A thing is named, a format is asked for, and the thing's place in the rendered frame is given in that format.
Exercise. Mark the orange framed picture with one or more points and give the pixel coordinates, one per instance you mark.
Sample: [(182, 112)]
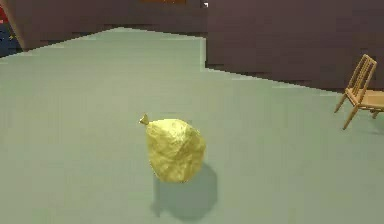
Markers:
[(162, 1)]

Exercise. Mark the light wooden chair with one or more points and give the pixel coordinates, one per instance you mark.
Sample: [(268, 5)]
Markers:
[(360, 91)]

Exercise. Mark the yellow tied garbage bag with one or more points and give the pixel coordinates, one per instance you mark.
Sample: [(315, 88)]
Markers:
[(175, 150)]

